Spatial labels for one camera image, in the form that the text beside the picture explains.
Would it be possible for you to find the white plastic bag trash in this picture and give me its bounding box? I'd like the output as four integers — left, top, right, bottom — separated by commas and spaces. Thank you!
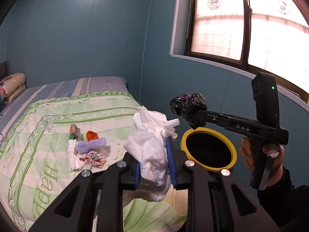
124, 106, 180, 202

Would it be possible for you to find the small black bag trash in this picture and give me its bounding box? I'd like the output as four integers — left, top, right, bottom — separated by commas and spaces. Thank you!
170, 92, 207, 129

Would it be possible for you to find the black sleeved forearm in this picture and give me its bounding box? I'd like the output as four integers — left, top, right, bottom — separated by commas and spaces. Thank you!
257, 168, 308, 231

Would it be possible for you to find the yellow rimmed trash bin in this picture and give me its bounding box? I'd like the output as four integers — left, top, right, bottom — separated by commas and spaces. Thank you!
180, 127, 237, 172

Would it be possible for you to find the person's right hand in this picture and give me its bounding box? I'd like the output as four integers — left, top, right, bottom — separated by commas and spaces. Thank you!
239, 137, 285, 187

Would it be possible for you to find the pink crumpled bag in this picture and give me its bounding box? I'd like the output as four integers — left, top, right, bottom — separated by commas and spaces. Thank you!
79, 147, 110, 169

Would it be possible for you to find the small orange plastic bag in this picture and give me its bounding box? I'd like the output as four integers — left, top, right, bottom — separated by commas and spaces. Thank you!
86, 130, 99, 141

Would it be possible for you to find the purple net bundle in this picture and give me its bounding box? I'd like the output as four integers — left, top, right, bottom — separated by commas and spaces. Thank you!
75, 138, 107, 154

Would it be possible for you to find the white bag tied pink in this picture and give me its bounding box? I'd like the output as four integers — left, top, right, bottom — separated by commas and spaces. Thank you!
68, 139, 84, 172

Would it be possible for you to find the green snack packet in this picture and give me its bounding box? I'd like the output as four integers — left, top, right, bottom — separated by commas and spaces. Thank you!
69, 124, 81, 141

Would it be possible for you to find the green floral bed cover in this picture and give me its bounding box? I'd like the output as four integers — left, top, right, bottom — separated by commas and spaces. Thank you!
1, 91, 188, 231

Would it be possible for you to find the brown framed window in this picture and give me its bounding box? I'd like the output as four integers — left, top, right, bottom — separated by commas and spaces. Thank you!
169, 0, 309, 113

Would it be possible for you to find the blue striped bed sheet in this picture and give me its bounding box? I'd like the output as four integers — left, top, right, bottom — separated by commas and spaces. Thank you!
1, 77, 128, 142

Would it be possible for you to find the beige folded quilt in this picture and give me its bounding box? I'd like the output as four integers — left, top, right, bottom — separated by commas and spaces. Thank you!
1, 73, 26, 104

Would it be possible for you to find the blue floral folded quilt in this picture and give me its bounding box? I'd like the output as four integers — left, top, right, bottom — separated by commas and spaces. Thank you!
0, 82, 5, 111

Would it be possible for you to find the grey padded headboard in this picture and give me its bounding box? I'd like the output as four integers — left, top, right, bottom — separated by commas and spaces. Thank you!
0, 61, 10, 80

